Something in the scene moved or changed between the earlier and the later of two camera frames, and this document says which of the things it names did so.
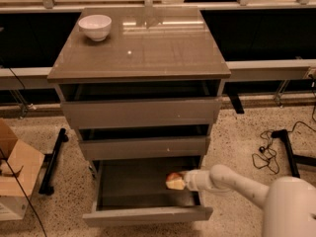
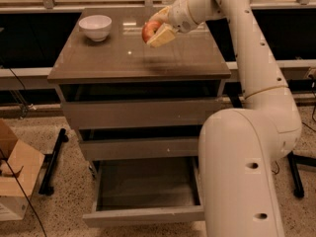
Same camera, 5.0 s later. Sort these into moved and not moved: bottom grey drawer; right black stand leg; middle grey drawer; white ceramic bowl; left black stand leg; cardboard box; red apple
Moved: red apple
Not moved: white ceramic bowl; middle grey drawer; cardboard box; right black stand leg; bottom grey drawer; left black stand leg
